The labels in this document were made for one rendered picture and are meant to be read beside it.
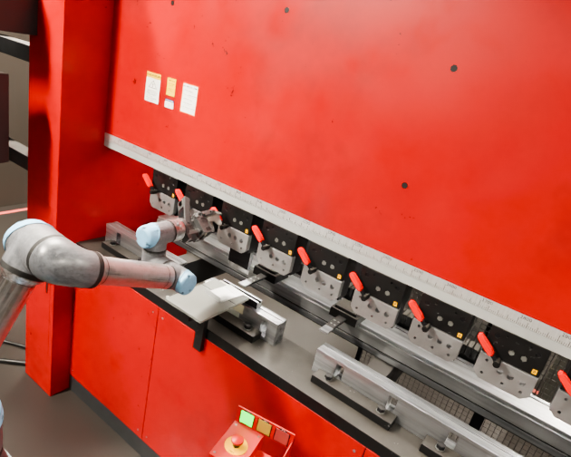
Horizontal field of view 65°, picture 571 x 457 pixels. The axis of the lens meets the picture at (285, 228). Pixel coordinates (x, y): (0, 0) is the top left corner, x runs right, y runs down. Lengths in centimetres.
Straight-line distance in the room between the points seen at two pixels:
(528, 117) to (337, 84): 53
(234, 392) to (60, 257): 90
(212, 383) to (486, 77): 141
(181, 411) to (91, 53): 153
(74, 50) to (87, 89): 16
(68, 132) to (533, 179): 175
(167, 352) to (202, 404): 26
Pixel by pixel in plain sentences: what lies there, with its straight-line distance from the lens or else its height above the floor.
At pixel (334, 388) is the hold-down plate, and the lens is 161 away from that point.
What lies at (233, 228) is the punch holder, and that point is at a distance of 171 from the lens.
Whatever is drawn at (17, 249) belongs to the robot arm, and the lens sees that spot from 128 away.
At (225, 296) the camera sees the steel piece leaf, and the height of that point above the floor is 100.
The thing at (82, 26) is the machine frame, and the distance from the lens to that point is 212.
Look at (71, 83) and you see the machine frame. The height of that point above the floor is 160.
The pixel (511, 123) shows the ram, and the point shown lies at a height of 185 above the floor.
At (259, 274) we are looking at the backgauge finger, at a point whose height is 100.
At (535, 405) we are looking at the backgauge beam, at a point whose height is 98.
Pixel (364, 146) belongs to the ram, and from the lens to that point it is 139.
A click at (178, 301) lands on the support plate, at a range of 169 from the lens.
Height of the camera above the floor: 189
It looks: 20 degrees down
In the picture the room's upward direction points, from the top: 13 degrees clockwise
